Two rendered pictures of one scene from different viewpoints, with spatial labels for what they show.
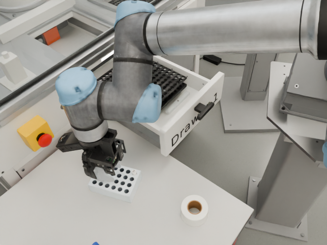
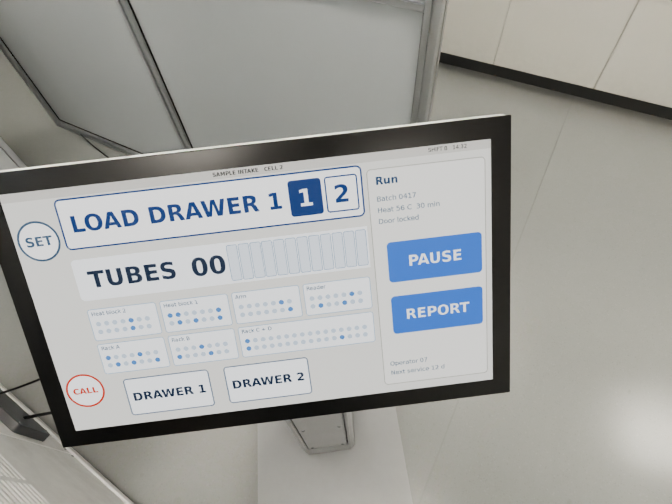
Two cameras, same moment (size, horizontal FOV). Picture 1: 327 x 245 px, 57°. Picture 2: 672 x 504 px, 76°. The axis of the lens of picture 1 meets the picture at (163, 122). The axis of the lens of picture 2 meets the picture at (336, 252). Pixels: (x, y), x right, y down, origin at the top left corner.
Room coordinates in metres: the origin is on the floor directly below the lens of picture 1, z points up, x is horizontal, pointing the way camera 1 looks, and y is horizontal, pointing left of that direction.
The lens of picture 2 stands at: (1.17, -0.68, 1.48)
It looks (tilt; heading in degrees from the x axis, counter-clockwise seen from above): 56 degrees down; 355
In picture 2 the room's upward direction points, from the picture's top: 5 degrees counter-clockwise
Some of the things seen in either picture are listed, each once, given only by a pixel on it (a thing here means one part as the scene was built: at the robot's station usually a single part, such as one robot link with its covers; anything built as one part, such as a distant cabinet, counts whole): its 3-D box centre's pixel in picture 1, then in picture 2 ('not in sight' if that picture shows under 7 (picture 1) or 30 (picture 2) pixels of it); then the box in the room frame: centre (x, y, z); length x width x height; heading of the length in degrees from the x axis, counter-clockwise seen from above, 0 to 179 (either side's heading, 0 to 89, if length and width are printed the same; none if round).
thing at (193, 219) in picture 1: (194, 210); not in sight; (0.33, -0.06, 0.78); 0.07 x 0.07 x 0.04
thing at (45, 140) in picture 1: (44, 139); not in sight; (0.52, 0.33, 0.88); 0.04 x 0.03 x 0.04; 138
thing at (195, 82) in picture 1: (140, 85); not in sight; (0.72, 0.07, 0.86); 0.40 x 0.26 x 0.06; 48
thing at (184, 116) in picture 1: (193, 112); not in sight; (0.58, -0.09, 0.87); 0.29 x 0.02 x 0.11; 138
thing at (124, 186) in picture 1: (115, 181); not in sight; (0.43, 0.14, 0.78); 0.12 x 0.08 x 0.04; 69
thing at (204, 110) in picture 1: (202, 109); not in sight; (0.57, -0.11, 0.91); 0.07 x 0.04 x 0.01; 138
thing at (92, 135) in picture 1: (90, 123); not in sight; (0.43, 0.16, 1.03); 0.08 x 0.08 x 0.05
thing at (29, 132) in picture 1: (36, 133); not in sight; (0.54, 0.36, 0.88); 0.07 x 0.05 x 0.07; 138
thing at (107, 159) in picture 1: (100, 147); not in sight; (0.42, 0.15, 0.95); 0.09 x 0.08 x 0.12; 69
